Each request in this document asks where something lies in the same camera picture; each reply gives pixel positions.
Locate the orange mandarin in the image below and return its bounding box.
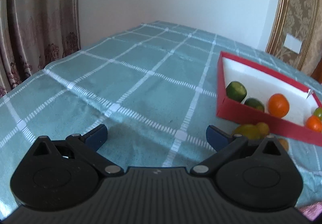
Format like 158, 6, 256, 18
305, 115, 322, 133
267, 93, 290, 118

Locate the brown small round fruit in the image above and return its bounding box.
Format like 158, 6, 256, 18
278, 138, 289, 152

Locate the green round fruit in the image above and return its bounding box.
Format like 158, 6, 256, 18
232, 124, 262, 140

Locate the yellow-brown small fruit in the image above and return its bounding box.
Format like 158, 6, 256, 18
256, 122, 270, 137

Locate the pink towel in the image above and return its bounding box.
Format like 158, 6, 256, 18
299, 202, 322, 221

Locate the green cucumber piece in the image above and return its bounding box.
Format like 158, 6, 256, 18
244, 97, 265, 112
226, 81, 247, 103

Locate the small green lime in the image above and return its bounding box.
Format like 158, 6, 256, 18
313, 107, 322, 120

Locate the red shallow cardboard box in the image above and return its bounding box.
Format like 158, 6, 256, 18
217, 52, 321, 146

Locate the teal checked bedsheet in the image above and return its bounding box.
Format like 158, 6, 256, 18
1, 22, 321, 219

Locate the floral beige curtain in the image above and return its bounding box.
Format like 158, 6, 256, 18
1, 0, 80, 96

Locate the white wall switch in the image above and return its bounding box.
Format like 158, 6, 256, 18
283, 34, 302, 54

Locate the gold wall frame moulding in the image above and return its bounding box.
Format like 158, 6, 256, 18
266, 0, 321, 76

